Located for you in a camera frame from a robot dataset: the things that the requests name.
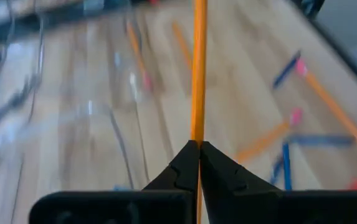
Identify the dark blue crayon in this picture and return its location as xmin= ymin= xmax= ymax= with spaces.
xmin=285 ymin=133 xmax=356 ymax=147
xmin=282 ymin=142 xmax=293 ymax=191
xmin=272 ymin=50 xmax=303 ymax=90

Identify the blue eraser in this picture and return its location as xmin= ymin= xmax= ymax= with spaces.
xmin=113 ymin=184 xmax=133 ymax=192

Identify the orange pencil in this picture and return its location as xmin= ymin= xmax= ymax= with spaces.
xmin=125 ymin=21 xmax=152 ymax=91
xmin=295 ymin=58 xmax=357 ymax=160
xmin=190 ymin=0 xmax=209 ymax=224
xmin=171 ymin=22 xmax=194 ymax=68
xmin=235 ymin=108 xmax=304 ymax=163

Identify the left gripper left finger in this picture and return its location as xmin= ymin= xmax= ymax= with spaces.
xmin=28 ymin=140 xmax=200 ymax=224

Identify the clear plastic bin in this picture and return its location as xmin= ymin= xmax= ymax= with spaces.
xmin=0 ymin=6 xmax=154 ymax=224

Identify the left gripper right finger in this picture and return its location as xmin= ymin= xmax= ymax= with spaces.
xmin=200 ymin=141 xmax=357 ymax=224

